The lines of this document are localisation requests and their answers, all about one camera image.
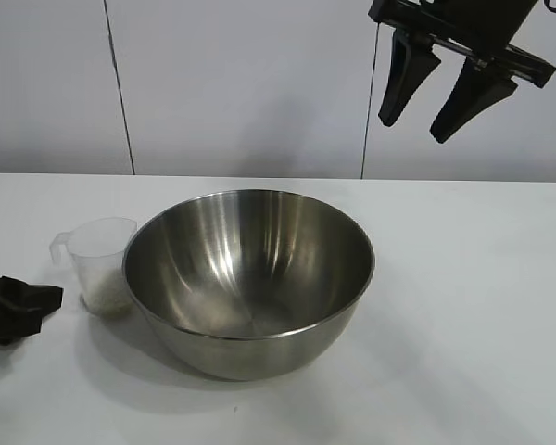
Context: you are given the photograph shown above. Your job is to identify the clear plastic measuring cup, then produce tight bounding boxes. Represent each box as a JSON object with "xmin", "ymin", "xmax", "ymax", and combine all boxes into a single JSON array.
[{"xmin": 50, "ymin": 217, "xmax": 139, "ymax": 318}]

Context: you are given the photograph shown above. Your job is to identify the white rice grains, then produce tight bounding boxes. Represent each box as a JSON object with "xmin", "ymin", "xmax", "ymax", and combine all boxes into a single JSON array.
[{"xmin": 83, "ymin": 271, "xmax": 133, "ymax": 318}]

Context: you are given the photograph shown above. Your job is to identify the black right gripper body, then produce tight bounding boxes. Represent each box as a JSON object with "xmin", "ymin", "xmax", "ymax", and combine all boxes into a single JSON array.
[{"xmin": 369, "ymin": 0, "xmax": 556, "ymax": 89}]

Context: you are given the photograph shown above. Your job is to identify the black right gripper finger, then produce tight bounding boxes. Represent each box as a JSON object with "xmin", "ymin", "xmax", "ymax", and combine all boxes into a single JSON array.
[
  {"xmin": 378, "ymin": 30, "xmax": 442, "ymax": 126},
  {"xmin": 429, "ymin": 57, "xmax": 519, "ymax": 144}
]

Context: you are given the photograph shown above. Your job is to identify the stainless steel mixing bowl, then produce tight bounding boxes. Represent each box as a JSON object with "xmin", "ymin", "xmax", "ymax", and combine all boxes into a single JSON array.
[{"xmin": 121, "ymin": 187, "xmax": 377, "ymax": 382}]

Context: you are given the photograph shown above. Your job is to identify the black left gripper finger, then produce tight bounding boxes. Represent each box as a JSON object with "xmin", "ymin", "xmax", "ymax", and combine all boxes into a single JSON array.
[
  {"xmin": 0, "ymin": 275, "xmax": 65, "ymax": 321},
  {"xmin": 0, "ymin": 308, "xmax": 44, "ymax": 347}
]

